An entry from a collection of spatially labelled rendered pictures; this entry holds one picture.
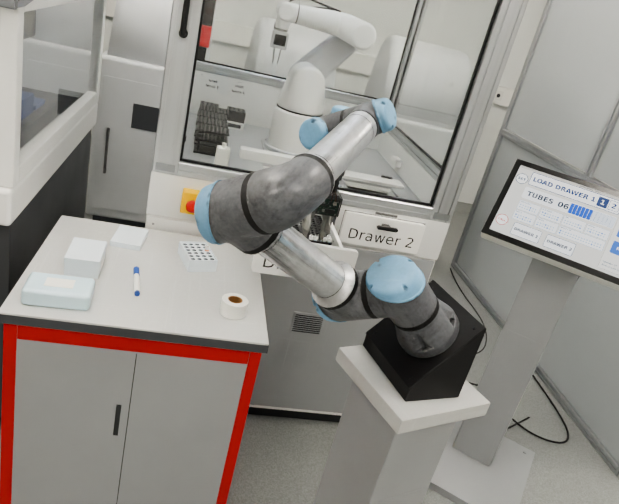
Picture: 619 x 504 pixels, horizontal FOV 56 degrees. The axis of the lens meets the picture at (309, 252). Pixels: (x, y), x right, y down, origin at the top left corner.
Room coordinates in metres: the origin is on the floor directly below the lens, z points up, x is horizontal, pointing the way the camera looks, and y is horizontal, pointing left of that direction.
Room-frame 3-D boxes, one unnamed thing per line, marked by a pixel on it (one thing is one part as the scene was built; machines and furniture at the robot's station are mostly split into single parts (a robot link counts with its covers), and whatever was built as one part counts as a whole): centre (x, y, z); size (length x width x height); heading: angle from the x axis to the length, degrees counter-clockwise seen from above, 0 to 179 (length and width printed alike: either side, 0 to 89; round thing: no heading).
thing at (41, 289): (1.18, 0.56, 0.78); 0.15 x 0.10 x 0.04; 106
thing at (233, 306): (1.32, 0.15, 0.78); 0.07 x 0.07 x 0.04
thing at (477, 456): (1.90, -0.83, 0.51); 0.50 x 0.45 x 1.02; 156
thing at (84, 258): (1.37, 0.57, 0.79); 0.13 x 0.09 x 0.05; 15
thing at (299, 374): (2.30, 0.15, 0.40); 1.03 x 0.95 x 0.80; 103
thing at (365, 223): (1.89, -0.23, 0.87); 0.29 x 0.02 x 0.11; 103
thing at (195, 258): (1.55, 0.32, 0.78); 0.12 x 0.08 x 0.04; 31
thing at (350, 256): (1.51, 0.00, 0.87); 0.29 x 0.02 x 0.11; 103
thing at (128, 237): (1.59, 0.54, 0.77); 0.13 x 0.09 x 0.02; 9
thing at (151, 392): (1.43, 0.41, 0.38); 0.62 x 0.58 x 0.76; 103
